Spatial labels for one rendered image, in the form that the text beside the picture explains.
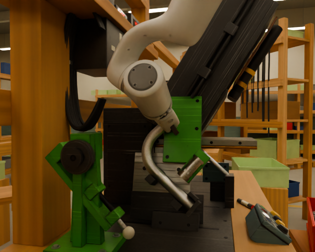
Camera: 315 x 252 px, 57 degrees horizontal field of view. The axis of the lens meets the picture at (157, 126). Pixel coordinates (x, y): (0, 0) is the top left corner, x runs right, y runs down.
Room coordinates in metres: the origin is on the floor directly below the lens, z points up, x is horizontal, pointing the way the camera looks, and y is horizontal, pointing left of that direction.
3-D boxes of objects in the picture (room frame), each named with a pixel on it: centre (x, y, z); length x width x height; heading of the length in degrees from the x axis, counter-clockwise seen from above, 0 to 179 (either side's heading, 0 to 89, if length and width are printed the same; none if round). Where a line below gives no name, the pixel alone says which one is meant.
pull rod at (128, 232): (0.66, 0.08, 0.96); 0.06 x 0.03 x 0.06; 78
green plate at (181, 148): (0.93, -0.08, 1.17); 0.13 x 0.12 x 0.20; 168
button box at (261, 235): (0.77, -0.29, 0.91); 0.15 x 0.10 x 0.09; 168
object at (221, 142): (1.07, -0.15, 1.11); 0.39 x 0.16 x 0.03; 78
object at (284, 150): (4.32, -1.07, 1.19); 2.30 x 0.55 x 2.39; 26
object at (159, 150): (1.15, 0.07, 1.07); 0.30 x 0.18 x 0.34; 168
